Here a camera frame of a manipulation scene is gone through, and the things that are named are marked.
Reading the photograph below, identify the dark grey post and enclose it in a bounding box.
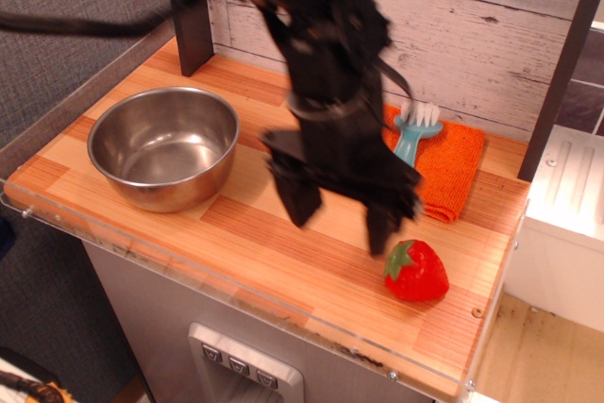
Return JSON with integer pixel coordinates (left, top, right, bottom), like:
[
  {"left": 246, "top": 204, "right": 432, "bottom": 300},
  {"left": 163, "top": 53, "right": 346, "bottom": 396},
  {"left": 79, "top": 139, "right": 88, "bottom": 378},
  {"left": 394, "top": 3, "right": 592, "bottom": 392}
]
[
  {"left": 170, "top": 0, "right": 214, "bottom": 76},
  {"left": 517, "top": 0, "right": 600, "bottom": 182}
]

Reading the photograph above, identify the orange folded cloth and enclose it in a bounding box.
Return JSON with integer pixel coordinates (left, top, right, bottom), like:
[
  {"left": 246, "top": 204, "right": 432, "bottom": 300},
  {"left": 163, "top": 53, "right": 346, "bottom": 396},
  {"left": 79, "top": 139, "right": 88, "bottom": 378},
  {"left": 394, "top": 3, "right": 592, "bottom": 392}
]
[{"left": 382, "top": 104, "right": 485, "bottom": 224}]

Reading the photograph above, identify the stainless steel bowl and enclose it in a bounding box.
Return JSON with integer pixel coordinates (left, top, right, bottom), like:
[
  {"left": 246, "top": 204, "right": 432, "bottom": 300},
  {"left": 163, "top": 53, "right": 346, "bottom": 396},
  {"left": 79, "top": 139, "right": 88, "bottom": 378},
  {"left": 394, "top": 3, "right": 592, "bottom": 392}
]
[{"left": 87, "top": 87, "right": 241, "bottom": 213}]

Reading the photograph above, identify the clear acrylic table guard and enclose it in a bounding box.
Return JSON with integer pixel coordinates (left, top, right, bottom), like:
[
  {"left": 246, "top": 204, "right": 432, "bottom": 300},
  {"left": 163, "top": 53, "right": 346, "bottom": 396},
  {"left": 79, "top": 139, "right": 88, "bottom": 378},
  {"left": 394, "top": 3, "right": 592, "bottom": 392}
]
[{"left": 5, "top": 172, "right": 529, "bottom": 402}]

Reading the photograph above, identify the silver dispenser panel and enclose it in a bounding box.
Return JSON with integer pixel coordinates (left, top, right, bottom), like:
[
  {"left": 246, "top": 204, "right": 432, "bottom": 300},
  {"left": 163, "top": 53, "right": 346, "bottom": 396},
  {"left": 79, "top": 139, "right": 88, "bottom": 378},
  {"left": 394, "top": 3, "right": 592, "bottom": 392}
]
[{"left": 188, "top": 323, "right": 305, "bottom": 402}]

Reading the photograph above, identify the dark grey left post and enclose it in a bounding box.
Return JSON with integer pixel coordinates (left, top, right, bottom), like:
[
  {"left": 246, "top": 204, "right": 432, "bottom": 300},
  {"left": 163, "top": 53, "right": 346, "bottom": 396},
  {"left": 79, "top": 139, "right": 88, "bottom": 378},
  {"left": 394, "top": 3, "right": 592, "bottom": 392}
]
[{"left": 170, "top": 0, "right": 214, "bottom": 76}]

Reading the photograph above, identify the dark grey right post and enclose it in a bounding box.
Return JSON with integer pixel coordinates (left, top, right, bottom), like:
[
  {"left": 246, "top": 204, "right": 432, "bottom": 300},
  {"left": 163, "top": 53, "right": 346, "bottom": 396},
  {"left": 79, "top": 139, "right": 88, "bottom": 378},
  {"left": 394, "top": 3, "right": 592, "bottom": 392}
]
[{"left": 517, "top": 0, "right": 600, "bottom": 182}]

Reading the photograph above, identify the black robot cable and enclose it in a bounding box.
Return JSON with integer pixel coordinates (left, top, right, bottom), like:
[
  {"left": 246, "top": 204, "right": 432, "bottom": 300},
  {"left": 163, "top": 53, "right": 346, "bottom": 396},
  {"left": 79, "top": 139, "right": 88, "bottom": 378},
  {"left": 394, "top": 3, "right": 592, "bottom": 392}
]
[{"left": 0, "top": 8, "right": 174, "bottom": 40}]

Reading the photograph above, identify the red toy strawberry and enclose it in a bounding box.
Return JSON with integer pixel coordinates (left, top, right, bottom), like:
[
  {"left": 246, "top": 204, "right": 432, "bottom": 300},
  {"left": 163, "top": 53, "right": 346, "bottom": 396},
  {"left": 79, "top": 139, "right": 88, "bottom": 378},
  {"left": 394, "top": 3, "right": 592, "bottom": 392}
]
[{"left": 383, "top": 240, "right": 450, "bottom": 302}]

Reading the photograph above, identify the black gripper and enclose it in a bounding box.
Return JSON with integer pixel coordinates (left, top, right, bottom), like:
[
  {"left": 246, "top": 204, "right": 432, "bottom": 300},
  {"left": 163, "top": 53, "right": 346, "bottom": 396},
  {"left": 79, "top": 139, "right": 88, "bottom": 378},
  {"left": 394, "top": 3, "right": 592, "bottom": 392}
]
[{"left": 261, "top": 94, "right": 421, "bottom": 256}]

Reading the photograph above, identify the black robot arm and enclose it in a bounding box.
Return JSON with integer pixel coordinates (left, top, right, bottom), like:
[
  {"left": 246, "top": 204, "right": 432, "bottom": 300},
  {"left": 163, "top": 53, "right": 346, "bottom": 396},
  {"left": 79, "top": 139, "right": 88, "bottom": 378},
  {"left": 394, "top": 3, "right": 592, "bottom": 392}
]
[{"left": 248, "top": 0, "right": 420, "bottom": 255}]

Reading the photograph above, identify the yellow object bottom left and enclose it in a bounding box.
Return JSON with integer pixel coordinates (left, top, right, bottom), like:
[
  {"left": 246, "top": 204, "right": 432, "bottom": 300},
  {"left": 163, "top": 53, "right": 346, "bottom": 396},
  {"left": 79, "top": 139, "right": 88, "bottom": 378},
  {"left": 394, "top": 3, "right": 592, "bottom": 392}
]
[{"left": 1, "top": 371, "right": 72, "bottom": 403}]

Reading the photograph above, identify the teal scrub brush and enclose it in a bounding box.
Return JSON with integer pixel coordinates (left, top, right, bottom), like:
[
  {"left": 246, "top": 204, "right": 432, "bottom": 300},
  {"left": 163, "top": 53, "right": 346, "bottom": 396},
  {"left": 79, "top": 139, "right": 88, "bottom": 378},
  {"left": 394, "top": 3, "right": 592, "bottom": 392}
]
[{"left": 394, "top": 101, "right": 443, "bottom": 167}]

